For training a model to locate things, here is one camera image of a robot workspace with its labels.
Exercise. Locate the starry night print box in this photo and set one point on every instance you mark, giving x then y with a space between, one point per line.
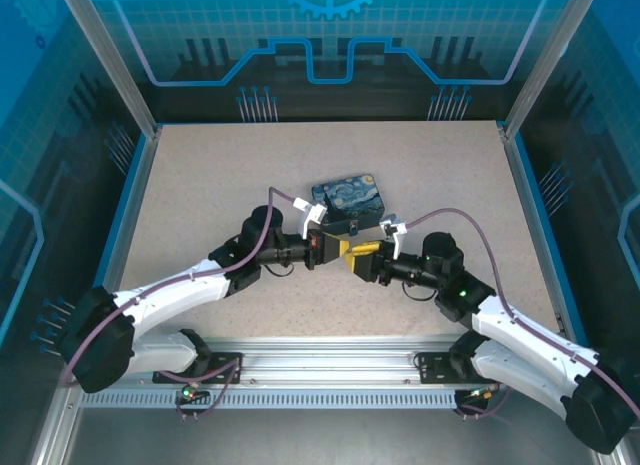
347 197

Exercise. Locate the aluminium frame post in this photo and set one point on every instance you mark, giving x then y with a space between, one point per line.
545 60
107 60

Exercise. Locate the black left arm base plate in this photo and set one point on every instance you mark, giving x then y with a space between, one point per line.
225 367

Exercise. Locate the aluminium mounting rail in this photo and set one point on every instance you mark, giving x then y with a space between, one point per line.
325 360

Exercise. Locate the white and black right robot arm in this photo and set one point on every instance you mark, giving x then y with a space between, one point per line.
525 335

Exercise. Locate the aluminium side rail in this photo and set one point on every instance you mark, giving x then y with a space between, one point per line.
535 225
135 210

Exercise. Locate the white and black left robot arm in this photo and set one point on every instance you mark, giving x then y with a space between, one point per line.
165 290

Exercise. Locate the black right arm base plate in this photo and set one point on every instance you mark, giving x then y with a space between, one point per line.
432 367

